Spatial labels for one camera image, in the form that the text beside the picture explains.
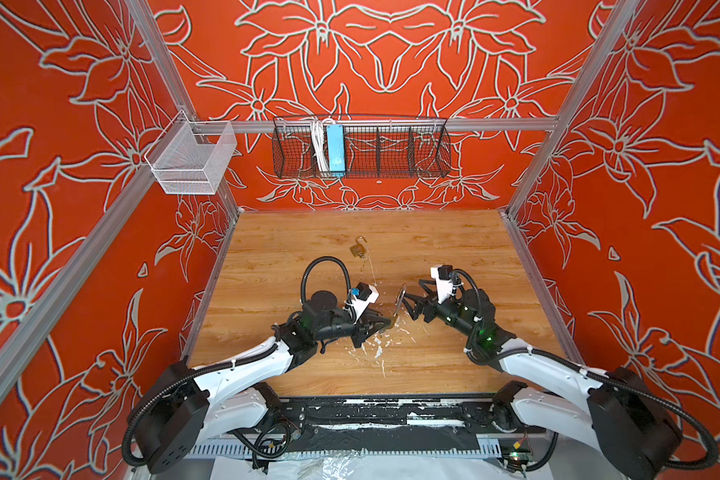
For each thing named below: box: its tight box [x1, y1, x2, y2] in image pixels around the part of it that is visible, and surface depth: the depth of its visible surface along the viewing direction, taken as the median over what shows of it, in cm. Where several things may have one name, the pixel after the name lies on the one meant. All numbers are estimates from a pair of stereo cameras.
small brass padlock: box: [350, 236, 368, 258], surface depth 109 cm
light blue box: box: [327, 124, 346, 177], surface depth 92 cm
